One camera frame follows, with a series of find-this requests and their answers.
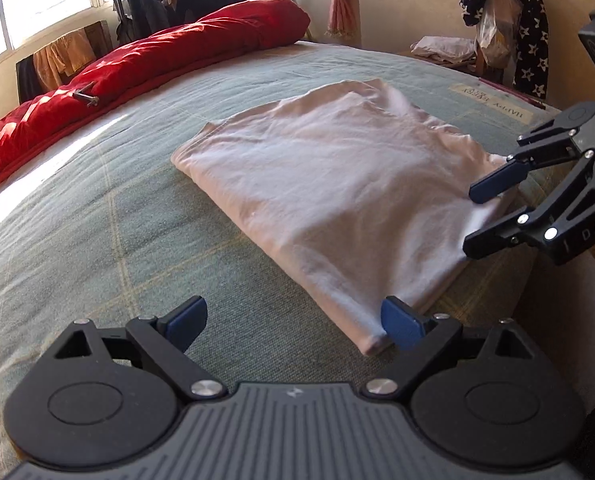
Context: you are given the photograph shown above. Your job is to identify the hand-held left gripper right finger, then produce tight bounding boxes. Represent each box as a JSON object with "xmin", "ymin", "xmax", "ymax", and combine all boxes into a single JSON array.
[{"xmin": 361, "ymin": 296, "xmax": 533, "ymax": 402}]

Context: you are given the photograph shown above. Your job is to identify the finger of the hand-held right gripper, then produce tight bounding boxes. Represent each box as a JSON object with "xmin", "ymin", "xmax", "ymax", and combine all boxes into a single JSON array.
[
  {"xmin": 462, "ymin": 152, "xmax": 595, "ymax": 261},
  {"xmin": 469, "ymin": 101, "xmax": 595, "ymax": 205}
]

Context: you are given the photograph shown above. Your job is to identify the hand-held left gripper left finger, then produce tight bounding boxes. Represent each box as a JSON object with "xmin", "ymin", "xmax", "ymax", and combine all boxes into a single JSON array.
[{"xmin": 54, "ymin": 296, "xmax": 228, "ymax": 401}]

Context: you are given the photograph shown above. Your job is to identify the white long-sleeve shirt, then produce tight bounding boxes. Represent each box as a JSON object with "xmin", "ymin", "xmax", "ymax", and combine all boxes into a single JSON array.
[{"xmin": 171, "ymin": 79, "xmax": 521, "ymax": 358}]

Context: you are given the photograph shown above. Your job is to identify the orange draped clothes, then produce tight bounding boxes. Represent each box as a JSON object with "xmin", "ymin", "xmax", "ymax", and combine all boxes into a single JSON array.
[{"xmin": 32, "ymin": 29, "xmax": 97, "ymax": 92}]

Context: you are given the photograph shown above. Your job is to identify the brown box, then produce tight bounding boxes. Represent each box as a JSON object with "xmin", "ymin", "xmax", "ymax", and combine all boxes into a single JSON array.
[{"xmin": 397, "ymin": 50, "xmax": 505, "ymax": 83}]

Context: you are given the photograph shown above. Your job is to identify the white bundle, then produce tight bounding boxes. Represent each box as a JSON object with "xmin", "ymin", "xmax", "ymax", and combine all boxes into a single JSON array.
[{"xmin": 410, "ymin": 36, "xmax": 478, "ymax": 63}]

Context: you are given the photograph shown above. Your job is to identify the star-print dark cloth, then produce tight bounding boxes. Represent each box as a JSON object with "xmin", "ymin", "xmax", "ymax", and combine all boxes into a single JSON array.
[{"xmin": 460, "ymin": 0, "xmax": 549, "ymax": 100}]

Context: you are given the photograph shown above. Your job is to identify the clear plastic bag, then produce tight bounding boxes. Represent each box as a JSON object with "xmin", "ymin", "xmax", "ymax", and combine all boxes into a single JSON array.
[{"xmin": 476, "ymin": 0, "xmax": 523, "ymax": 68}]

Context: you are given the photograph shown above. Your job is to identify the pink curtain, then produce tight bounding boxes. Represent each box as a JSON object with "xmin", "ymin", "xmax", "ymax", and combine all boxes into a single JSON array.
[{"xmin": 326, "ymin": 0, "xmax": 361, "ymax": 41}]

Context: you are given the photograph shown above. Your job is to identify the red quilt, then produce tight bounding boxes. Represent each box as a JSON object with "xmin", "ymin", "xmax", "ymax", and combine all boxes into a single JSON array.
[{"xmin": 0, "ymin": 0, "xmax": 311, "ymax": 201}]

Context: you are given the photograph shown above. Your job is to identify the black draped cloth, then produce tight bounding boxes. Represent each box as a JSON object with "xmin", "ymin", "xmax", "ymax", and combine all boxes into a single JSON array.
[{"xmin": 16, "ymin": 56, "xmax": 43, "ymax": 103}]

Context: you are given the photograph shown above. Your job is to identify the black jacket with round patch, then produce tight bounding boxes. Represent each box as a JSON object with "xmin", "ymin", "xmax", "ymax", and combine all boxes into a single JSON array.
[{"xmin": 125, "ymin": 0, "xmax": 173, "ymax": 38}]

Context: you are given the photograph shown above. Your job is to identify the window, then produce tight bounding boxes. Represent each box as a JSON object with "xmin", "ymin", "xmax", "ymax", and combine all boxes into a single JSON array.
[{"xmin": 0, "ymin": 0, "xmax": 278, "ymax": 68}]

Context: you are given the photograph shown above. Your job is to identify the metal crank handle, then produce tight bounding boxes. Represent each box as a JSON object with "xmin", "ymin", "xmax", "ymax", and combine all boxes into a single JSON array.
[{"xmin": 75, "ymin": 82, "xmax": 100, "ymax": 107}]

